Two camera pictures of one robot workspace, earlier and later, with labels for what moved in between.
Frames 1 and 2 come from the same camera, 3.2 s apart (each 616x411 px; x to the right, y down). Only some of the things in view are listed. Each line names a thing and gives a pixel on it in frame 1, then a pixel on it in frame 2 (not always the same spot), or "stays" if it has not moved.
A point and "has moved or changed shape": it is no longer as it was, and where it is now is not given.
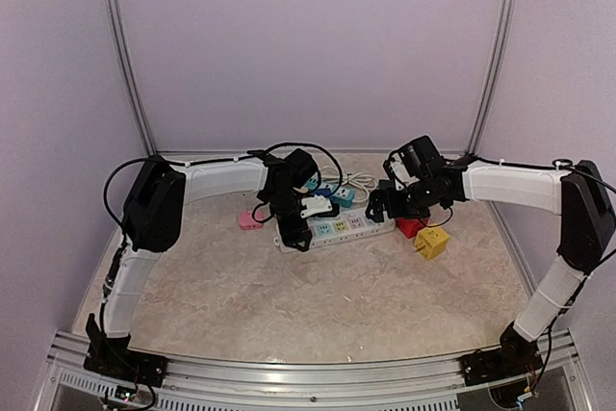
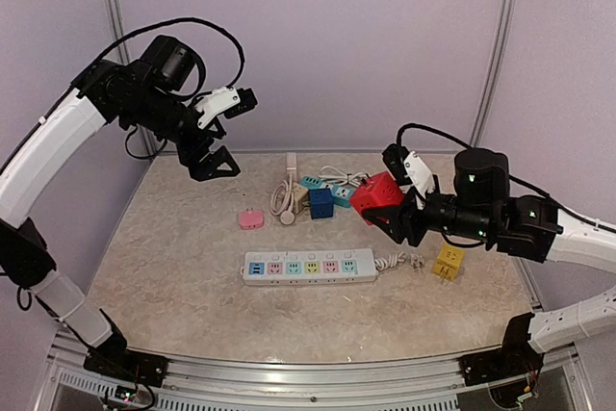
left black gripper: [296, 235] -> [202, 170]
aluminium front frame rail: [409, 383] stays
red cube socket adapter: [410, 226] has moved or changed shape
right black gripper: [394, 211] -> [402, 218]
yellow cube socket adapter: [431, 242] -> [447, 264]
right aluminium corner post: [509, 12] stays
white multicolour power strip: [351, 223] -> [303, 267]
